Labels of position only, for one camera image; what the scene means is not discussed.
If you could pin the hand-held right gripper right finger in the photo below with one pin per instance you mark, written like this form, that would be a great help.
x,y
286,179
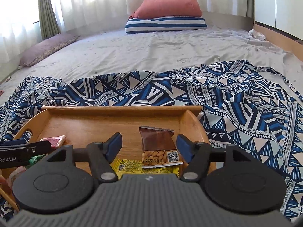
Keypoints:
x,y
183,149

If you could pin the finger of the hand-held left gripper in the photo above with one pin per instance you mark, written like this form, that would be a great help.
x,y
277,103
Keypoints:
x,y
15,142
42,147

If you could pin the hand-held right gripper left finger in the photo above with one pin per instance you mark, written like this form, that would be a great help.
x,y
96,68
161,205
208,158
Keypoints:
x,y
116,144

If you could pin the red patterned snack packet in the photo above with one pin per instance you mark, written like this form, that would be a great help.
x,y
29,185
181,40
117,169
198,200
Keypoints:
x,y
53,141

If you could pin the green pea snack packet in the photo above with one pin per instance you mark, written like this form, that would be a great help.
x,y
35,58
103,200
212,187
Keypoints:
x,y
37,160

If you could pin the pink grain snack packet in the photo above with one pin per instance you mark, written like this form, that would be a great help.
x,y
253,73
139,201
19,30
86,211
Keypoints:
x,y
7,184

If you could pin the yellow snack packet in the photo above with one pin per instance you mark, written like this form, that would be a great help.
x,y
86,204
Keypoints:
x,y
127,166

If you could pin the wooden tray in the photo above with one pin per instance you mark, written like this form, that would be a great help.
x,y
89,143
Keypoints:
x,y
94,127

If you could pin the brown almond snack packet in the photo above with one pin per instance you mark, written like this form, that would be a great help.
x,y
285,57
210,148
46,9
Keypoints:
x,y
153,141

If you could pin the blue patterned blanket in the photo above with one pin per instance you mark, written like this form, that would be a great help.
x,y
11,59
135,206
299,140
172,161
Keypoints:
x,y
236,104

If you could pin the grey bed sheet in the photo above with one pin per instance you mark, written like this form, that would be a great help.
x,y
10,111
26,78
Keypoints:
x,y
142,49

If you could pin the purple pillow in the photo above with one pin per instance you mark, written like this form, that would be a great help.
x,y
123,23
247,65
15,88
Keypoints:
x,y
47,47

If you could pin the blue striped pillow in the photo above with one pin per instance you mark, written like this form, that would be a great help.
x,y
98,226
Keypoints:
x,y
165,24

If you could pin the green curtain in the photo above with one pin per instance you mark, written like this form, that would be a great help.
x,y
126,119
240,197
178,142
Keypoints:
x,y
48,11
249,0

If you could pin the crumpled white cloth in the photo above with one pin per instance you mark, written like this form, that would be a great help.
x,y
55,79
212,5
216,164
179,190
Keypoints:
x,y
256,35

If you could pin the white sheer curtain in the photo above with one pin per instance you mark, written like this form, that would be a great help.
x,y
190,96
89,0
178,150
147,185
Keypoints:
x,y
94,2

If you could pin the red pillow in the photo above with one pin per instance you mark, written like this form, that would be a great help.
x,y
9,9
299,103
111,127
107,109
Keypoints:
x,y
168,6

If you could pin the wooden bed ledge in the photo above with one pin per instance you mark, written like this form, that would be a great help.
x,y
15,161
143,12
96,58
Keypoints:
x,y
272,32

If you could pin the white wardrobe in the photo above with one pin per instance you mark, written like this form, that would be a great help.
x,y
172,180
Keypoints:
x,y
279,4

